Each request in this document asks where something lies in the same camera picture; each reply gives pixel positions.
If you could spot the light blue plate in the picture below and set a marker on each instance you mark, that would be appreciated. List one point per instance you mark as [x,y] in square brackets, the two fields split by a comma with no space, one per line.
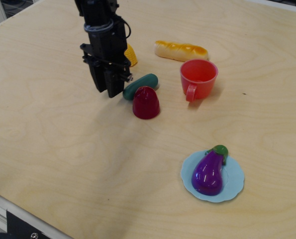
[232,178]

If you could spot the red plastic cup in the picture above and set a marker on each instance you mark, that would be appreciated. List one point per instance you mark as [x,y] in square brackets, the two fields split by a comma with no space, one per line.
[197,78]

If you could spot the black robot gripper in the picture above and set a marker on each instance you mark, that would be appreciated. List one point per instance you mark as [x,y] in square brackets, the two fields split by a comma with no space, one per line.
[105,56]

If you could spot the yellow toy corn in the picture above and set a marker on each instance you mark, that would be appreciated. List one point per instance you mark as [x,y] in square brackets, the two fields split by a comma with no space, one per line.
[130,55]

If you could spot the black corner bracket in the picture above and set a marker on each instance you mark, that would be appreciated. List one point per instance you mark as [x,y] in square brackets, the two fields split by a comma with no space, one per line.
[24,225]

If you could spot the toy bread loaf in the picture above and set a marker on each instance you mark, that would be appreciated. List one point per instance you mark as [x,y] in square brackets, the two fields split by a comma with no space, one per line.
[179,51]

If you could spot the purple toy eggplant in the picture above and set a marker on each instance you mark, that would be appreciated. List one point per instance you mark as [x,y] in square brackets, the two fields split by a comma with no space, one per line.
[207,177]

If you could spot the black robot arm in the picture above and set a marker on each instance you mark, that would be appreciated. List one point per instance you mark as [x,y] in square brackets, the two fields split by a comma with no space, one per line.
[98,12]

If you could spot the aluminium table frame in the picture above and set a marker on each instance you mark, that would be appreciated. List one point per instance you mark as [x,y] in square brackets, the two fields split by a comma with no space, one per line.
[5,205]

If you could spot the green toy cucumber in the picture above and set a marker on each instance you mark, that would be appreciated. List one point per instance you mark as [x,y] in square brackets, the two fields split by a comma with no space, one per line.
[150,80]

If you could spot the dark red toy dome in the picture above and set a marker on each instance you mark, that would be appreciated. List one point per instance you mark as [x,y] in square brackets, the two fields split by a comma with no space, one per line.
[146,103]

